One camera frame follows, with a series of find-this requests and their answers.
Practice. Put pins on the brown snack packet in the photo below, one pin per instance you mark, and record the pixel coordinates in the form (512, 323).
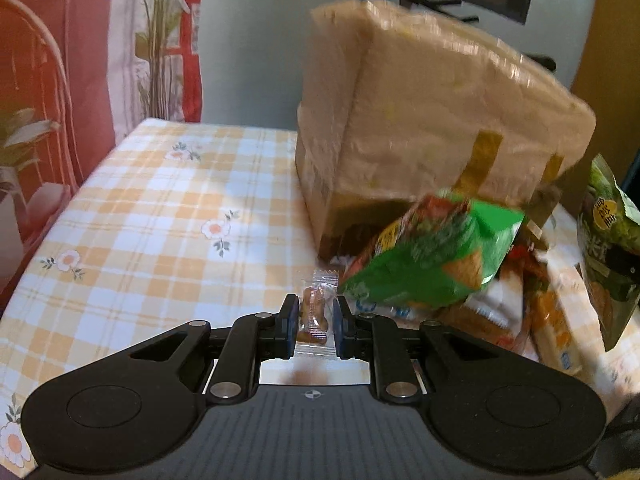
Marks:
(470, 324)

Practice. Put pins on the orange-red snack packet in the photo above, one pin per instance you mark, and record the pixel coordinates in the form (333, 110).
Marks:
(525, 266)

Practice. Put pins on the orange checked floral tablecloth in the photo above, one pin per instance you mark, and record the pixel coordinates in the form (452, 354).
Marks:
(150, 240)

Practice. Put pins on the black bar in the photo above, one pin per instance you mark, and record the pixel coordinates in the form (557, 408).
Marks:
(544, 62)

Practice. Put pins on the pink printed curtain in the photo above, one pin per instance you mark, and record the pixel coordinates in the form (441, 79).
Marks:
(90, 60)

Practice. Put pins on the small clear-wrapped brown snack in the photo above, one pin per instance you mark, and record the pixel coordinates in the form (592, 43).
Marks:
(314, 310)

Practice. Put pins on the orange snack packet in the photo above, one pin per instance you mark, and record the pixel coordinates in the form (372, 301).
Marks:
(552, 330)

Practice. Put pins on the plastic-wrapped cardboard box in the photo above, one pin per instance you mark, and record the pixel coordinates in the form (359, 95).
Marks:
(425, 110)

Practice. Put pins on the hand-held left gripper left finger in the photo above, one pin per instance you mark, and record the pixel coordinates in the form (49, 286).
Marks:
(288, 331)

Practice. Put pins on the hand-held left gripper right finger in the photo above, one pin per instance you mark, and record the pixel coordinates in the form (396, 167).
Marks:
(340, 331)

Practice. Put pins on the brown wooden door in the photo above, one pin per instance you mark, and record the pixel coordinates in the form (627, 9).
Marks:
(615, 85)

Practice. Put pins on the dark green snack bag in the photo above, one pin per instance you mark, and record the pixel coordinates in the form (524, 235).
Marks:
(607, 260)

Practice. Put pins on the white snack packet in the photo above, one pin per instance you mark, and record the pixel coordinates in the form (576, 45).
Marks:
(495, 301)

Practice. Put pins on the bright green snack bag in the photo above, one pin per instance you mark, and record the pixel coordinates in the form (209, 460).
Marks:
(430, 260)

